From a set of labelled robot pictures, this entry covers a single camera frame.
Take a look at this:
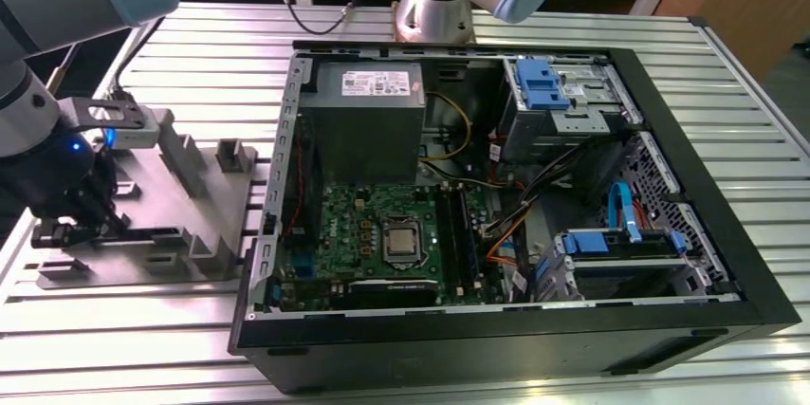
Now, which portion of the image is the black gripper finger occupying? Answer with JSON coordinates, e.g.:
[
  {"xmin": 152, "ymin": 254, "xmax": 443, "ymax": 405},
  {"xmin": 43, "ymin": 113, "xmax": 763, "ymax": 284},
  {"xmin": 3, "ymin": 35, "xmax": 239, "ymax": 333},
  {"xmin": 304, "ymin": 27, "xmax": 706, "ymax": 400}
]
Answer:
[
  {"xmin": 29, "ymin": 216, "xmax": 81, "ymax": 249},
  {"xmin": 77, "ymin": 185, "xmax": 133, "ymax": 242}
]

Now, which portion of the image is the grey parts rack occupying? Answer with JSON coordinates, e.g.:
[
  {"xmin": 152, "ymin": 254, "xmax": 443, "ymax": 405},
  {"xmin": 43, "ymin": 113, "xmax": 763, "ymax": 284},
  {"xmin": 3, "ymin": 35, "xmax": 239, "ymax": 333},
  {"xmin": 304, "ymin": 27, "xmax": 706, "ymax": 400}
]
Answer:
[{"xmin": 35, "ymin": 108, "xmax": 262, "ymax": 290}]

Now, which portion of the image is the green motherboard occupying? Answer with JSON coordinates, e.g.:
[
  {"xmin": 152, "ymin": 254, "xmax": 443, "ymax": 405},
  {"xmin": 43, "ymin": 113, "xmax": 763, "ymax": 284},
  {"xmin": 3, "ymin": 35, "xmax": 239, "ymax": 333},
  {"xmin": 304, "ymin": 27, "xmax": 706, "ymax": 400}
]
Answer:
[{"xmin": 271, "ymin": 181, "xmax": 507, "ymax": 309}]

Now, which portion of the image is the grey power supply unit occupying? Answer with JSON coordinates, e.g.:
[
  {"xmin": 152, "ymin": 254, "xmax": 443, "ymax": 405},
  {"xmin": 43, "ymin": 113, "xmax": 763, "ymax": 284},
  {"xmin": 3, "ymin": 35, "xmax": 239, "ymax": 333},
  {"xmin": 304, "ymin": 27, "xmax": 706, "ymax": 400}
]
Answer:
[{"xmin": 296, "ymin": 61, "xmax": 428, "ymax": 188}]

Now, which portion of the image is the silver CPU in socket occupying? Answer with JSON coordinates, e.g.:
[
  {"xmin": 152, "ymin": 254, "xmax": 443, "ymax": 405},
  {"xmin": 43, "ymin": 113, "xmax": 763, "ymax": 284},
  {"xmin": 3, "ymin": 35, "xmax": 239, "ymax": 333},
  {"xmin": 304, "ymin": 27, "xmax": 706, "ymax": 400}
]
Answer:
[{"xmin": 379, "ymin": 217, "xmax": 427, "ymax": 268}]

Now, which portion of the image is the black graphics card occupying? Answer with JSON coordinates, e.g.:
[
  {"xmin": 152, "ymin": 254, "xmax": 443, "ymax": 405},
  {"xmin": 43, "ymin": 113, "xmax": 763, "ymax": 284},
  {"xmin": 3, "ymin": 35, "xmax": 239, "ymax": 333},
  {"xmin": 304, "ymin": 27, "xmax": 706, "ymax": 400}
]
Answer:
[{"xmin": 331, "ymin": 279, "xmax": 442, "ymax": 310}]

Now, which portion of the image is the black open PC case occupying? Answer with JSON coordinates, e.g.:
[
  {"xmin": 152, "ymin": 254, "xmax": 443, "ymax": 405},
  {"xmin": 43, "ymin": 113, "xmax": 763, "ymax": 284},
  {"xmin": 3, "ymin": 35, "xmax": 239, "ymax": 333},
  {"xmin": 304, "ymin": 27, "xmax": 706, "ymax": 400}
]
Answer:
[{"xmin": 226, "ymin": 39, "xmax": 803, "ymax": 395}]

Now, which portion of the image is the large blue disk carrier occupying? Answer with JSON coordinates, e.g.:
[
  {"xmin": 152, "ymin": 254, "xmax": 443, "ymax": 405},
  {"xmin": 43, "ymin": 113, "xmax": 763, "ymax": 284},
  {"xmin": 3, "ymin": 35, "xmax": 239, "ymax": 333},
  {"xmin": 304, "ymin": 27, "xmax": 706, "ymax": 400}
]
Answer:
[{"xmin": 514, "ymin": 57, "xmax": 574, "ymax": 113}]

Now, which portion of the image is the silver drive cage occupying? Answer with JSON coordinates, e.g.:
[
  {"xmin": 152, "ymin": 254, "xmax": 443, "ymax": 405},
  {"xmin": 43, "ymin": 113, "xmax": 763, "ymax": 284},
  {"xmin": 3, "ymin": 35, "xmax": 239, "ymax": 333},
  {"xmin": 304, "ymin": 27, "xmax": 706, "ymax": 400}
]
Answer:
[{"xmin": 498, "ymin": 56, "xmax": 638, "ymax": 165}]

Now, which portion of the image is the wooden cabinet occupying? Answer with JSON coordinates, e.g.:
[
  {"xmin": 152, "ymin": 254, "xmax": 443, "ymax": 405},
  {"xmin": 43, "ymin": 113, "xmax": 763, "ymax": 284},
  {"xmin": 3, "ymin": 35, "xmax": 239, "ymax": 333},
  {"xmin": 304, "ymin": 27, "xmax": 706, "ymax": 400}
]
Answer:
[{"xmin": 657, "ymin": 0, "xmax": 810, "ymax": 80}]

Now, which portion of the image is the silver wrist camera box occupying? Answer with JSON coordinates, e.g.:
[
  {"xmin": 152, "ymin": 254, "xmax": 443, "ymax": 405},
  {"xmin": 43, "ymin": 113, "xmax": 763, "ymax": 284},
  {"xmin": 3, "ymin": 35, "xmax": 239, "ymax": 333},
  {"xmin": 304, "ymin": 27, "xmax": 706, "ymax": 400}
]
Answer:
[{"xmin": 57, "ymin": 96, "xmax": 160, "ymax": 151}]

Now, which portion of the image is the black camera cable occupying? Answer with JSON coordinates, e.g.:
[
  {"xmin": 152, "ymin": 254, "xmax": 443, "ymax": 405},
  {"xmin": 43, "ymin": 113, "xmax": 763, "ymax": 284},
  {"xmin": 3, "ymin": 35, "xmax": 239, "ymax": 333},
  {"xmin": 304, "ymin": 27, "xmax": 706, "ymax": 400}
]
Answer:
[{"xmin": 111, "ymin": 19, "xmax": 168, "ymax": 103}]

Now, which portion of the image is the red wire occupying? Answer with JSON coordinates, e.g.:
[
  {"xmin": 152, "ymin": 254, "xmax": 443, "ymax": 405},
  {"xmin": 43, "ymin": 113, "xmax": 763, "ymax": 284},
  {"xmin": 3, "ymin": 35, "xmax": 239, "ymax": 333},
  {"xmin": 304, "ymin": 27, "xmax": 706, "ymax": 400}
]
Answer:
[{"xmin": 291, "ymin": 138, "xmax": 314, "ymax": 238}]

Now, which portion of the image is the yellow wire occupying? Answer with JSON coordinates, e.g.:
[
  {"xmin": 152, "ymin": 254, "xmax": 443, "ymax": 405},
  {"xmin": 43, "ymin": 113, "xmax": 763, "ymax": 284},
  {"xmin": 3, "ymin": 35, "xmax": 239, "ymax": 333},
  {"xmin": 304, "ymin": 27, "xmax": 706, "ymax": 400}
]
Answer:
[{"xmin": 424, "ymin": 91, "xmax": 474, "ymax": 162}]

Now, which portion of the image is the orange wire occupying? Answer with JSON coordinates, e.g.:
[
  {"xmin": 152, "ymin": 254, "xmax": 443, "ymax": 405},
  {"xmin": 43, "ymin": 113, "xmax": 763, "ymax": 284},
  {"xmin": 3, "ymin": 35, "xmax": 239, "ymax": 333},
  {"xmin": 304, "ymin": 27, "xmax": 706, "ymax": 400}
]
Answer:
[{"xmin": 484, "ymin": 222, "xmax": 528, "ymax": 267}]

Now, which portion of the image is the black wire bundle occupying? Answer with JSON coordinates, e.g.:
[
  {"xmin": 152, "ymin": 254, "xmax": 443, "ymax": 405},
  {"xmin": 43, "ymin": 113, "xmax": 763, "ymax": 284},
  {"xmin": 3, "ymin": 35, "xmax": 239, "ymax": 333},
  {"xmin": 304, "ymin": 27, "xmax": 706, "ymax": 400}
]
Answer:
[{"xmin": 483, "ymin": 141, "xmax": 587, "ymax": 238}]

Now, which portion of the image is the blue flat wire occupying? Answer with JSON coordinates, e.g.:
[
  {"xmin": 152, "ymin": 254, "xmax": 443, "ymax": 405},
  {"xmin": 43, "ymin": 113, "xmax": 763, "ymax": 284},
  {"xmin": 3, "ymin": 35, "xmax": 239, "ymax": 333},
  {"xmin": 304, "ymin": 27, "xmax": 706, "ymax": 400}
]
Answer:
[{"xmin": 607, "ymin": 181, "xmax": 645, "ymax": 242}]

